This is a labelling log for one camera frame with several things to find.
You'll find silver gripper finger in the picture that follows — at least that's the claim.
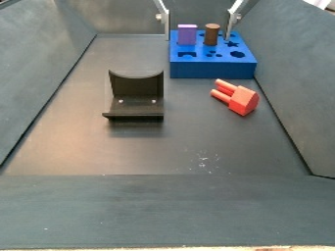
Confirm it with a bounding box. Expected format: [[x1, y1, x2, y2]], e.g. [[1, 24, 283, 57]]
[[153, 0, 169, 39], [224, 0, 247, 40]]

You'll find red three prong object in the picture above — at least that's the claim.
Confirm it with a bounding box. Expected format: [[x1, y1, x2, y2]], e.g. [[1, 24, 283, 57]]
[[209, 79, 259, 116]]

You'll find purple rectangular block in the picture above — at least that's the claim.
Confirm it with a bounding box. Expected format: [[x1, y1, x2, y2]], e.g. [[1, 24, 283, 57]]
[[177, 24, 197, 45]]

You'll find brown cylinder peg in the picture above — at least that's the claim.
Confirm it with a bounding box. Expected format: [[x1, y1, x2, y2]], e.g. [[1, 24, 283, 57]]
[[204, 24, 220, 46]]

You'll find blue foam shape block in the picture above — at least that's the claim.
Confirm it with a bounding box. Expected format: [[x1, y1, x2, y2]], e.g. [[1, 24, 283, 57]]
[[168, 30, 258, 79]]

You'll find black fixture bracket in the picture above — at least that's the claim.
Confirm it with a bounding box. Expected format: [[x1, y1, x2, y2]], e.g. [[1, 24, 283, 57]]
[[101, 72, 164, 121]]

